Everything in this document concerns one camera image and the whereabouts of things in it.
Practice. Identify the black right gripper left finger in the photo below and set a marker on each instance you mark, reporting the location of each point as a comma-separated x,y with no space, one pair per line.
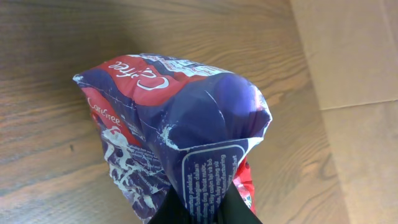
172,211

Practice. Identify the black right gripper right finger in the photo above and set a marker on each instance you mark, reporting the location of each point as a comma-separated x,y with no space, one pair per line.
233,210

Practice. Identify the red purple Carefree pack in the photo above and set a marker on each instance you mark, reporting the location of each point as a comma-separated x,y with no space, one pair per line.
169,122

